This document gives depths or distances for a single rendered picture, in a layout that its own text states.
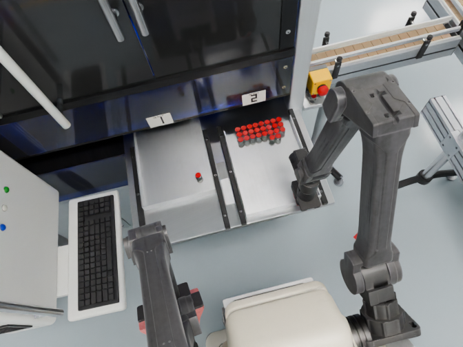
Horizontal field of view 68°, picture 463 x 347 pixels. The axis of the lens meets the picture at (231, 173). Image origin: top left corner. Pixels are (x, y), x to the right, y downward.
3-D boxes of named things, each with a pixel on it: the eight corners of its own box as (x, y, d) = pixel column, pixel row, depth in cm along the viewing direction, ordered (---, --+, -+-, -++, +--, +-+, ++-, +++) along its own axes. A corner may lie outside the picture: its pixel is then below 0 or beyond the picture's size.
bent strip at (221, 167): (218, 170, 127) (215, 162, 122) (225, 168, 127) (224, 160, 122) (227, 204, 121) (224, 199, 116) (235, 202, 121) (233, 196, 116)
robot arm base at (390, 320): (366, 350, 70) (423, 334, 70) (360, 314, 69) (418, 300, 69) (349, 323, 79) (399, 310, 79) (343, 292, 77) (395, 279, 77)
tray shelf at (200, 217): (124, 137, 139) (122, 134, 137) (292, 96, 141) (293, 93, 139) (137, 253, 118) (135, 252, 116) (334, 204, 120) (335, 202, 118)
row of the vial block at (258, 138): (238, 143, 131) (237, 137, 127) (283, 132, 131) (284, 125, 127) (239, 148, 130) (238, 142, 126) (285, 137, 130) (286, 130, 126)
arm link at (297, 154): (300, 177, 92) (330, 169, 93) (285, 142, 97) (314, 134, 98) (294, 195, 103) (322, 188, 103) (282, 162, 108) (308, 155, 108)
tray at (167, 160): (134, 131, 137) (131, 127, 134) (198, 116, 138) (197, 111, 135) (145, 210, 123) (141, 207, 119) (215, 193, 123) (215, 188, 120)
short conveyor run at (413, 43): (294, 96, 143) (297, 69, 129) (283, 68, 150) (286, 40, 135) (453, 58, 145) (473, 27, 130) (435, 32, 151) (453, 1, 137)
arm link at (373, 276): (371, 312, 71) (396, 305, 71) (364, 268, 69) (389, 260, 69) (351, 290, 80) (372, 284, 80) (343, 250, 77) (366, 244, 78)
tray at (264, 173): (224, 135, 133) (223, 131, 130) (290, 120, 134) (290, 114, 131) (247, 217, 118) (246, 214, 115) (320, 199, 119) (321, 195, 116)
